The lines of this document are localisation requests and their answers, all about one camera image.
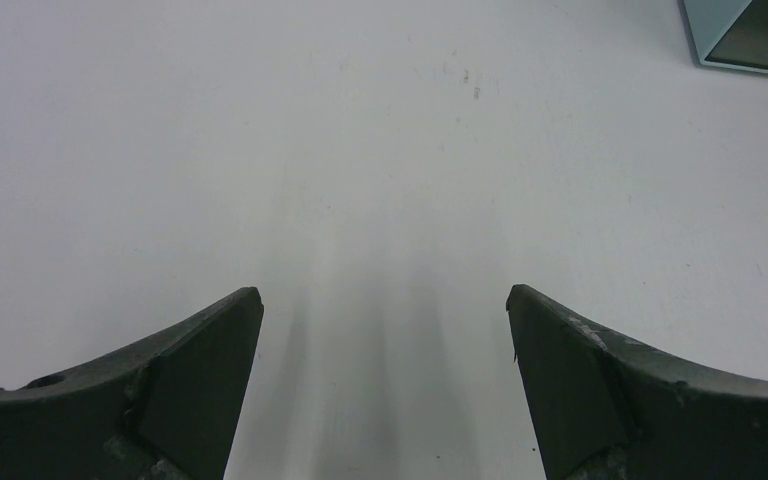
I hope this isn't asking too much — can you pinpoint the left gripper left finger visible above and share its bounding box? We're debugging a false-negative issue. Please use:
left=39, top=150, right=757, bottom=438
left=0, top=287, right=264, bottom=479

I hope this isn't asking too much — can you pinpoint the teal drawer cabinet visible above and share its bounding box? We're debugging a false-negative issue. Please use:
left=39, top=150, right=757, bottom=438
left=680, top=0, right=768, bottom=75

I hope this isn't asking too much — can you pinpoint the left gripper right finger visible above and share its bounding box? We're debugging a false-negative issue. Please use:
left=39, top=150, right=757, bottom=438
left=506, top=284, right=768, bottom=479

